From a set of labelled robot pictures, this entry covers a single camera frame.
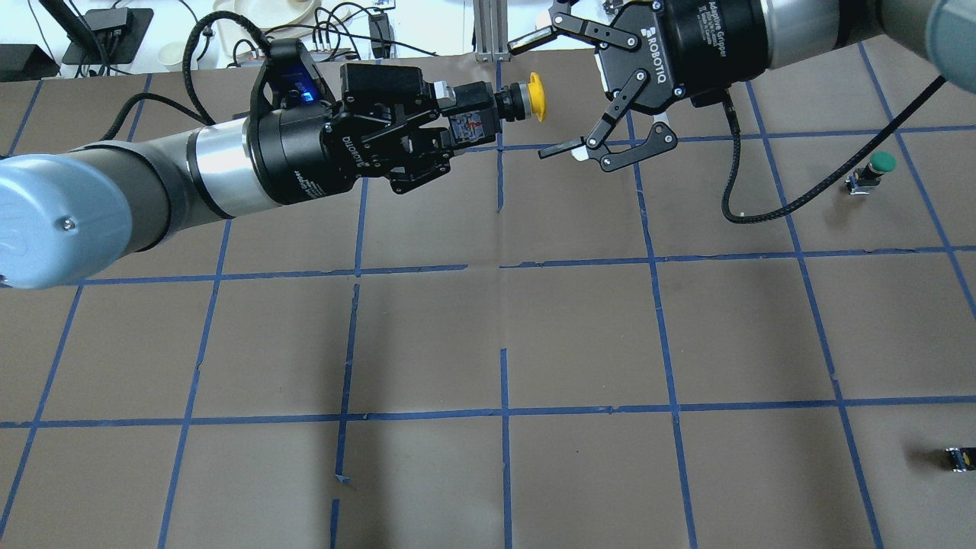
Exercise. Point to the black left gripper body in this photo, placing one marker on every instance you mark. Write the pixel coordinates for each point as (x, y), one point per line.
(292, 156)

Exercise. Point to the green push button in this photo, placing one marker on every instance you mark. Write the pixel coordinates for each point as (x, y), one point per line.
(864, 180)

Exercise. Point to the white paper cup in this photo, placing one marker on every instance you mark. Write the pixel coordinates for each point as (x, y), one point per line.
(171, 56)

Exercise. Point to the black monitor stand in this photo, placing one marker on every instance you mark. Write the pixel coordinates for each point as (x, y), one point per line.
(100, 37)

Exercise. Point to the yellow push button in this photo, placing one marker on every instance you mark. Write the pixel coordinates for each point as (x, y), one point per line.
(475, 112)

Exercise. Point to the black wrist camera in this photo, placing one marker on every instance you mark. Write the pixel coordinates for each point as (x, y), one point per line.
(288, 78)

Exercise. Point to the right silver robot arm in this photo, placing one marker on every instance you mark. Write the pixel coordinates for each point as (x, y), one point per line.
(942, 32)

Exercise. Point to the aluminium frame post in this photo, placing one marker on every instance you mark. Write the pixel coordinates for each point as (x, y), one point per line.
(491, 31)

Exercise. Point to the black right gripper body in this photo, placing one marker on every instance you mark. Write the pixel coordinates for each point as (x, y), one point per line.
(690, 46)

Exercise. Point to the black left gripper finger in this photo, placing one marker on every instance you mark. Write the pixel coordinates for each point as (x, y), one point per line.
(381, 95)
(416, 159)

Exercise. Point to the black power adapter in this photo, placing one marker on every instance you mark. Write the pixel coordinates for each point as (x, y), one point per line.
(381, 35)

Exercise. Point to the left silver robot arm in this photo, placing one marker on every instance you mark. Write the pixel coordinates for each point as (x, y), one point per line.
(68, 216)

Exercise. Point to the brown paper table mat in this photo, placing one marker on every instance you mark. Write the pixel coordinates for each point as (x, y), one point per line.
(523, 354)

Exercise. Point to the beige tray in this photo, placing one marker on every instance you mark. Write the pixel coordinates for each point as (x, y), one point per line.
(324, 25)

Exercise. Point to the red push button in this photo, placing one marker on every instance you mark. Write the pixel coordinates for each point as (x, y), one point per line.
(960, 458)

